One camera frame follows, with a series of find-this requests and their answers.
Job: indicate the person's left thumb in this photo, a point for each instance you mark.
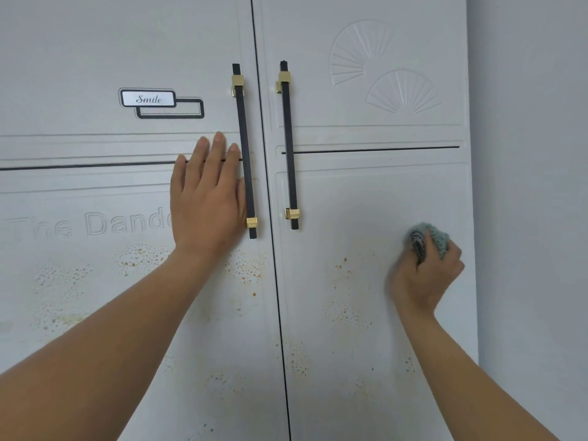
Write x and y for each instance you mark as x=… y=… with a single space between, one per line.
x=241 y=202

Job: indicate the person's left middle finger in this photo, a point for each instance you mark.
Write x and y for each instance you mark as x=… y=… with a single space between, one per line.
x=216 y=153

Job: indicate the person's left little finger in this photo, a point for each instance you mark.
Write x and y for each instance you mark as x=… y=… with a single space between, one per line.
x=178 y=174

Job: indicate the person's right hand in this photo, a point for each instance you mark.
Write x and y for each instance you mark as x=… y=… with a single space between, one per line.
x=425 y=282

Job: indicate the white left cabinet door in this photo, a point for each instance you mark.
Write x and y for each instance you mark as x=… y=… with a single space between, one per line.
x=92 y=50

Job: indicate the white right cabinet door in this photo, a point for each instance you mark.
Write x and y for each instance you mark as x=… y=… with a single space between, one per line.
x=367 y=188

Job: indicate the white cabinet door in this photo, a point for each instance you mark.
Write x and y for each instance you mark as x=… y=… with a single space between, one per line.
x=92 y=50
x=367 y=188

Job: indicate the person's left hand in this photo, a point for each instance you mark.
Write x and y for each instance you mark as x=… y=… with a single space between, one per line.
x=206 y=206

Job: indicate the person's left forearm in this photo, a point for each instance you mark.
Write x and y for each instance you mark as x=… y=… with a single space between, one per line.
x=101 y=349

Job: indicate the green grey cleaning cloth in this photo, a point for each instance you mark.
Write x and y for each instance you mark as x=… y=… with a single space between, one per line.
x=436 y=234

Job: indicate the person's right forearm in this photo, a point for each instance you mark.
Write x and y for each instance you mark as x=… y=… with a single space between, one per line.
x=464 y=381

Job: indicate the person's right thumb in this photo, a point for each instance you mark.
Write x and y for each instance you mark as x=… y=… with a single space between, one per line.
x=430 y=245

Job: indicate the black white label sticker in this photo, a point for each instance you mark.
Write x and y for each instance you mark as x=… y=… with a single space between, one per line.
x=147 y=99

